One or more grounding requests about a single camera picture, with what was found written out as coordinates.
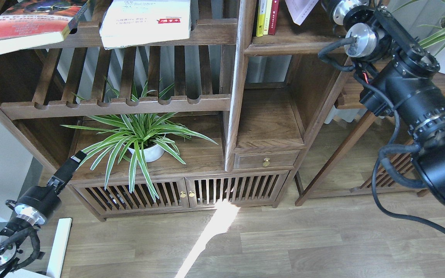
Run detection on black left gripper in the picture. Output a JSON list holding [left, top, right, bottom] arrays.
[[5, 151, 87, 225]]

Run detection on red cover book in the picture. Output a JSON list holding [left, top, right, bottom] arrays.
[[0, 0, 90, 55]]

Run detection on pale pink book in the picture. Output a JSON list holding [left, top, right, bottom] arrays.
[[285, 0, 318, 26]]

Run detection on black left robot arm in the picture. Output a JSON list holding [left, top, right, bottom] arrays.
[[0, 151, 87, 278]]

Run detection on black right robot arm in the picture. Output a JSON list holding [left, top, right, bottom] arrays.
[[318, 0, 445, 234]]

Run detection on spider plant white pot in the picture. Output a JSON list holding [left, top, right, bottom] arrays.
[[71, 112, 212, 199]]

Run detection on white table leg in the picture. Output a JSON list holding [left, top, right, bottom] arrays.
[[45, 217, 72, 278]]

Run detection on white book red label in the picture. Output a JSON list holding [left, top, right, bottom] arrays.
[[99, 0, 191, 49]]

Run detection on dark wooden bookshelf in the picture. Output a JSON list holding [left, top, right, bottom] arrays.
[[0, 0, 347, 221]]

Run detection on cream yellow book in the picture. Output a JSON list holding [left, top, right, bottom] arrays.
[[263, 0, 272, 35]]

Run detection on dark red book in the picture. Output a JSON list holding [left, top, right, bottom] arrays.
[[267, 0, 279, 35]]

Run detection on wooden side table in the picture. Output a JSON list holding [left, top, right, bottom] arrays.
[[295, 73, 445, 206]]

